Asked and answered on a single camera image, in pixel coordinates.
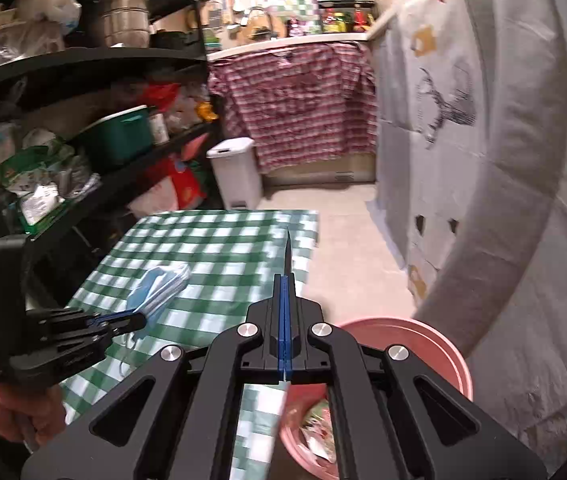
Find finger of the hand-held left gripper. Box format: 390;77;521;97
86;311;134;324
106;314;147;337

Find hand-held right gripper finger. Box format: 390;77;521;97
285;275;549;480
21;275;287;480

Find blue face mask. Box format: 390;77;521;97
118;262;192;376

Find pink plastic bin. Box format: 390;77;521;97
276;316;474;480

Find person's left hand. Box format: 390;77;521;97
0;372;67;445

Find green checkered tablecloth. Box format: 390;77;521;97
58;210;320;480

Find red printed sack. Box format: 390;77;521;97
128;157;209;213

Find green snack packets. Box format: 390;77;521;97
0;130;102;233

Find white pedal bin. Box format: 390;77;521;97
206;137;263;210

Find green storage box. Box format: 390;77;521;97
78;106;157;166

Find white labelled jar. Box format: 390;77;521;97
148;110;170;146

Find red plaid shirt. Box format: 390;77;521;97
208;42;378;170

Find red shelf bag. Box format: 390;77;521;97
142;82;182;113

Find plain grey curtain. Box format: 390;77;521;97
411;0;567;441

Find black shelf unit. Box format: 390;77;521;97
0;0;224;281

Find white deer print curtain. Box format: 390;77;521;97
366;0;494;306

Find dark cooking pan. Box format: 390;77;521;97
152;31;199;50

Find white kitchen counter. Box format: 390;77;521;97
208;0;464;61

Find steel pot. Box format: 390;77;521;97
94;0;152;48

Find chrome faucet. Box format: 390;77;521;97
244;7;274;41

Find white plastic bag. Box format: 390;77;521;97
14;0;83;36

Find black bottle rack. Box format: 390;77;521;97
317;0;377;35

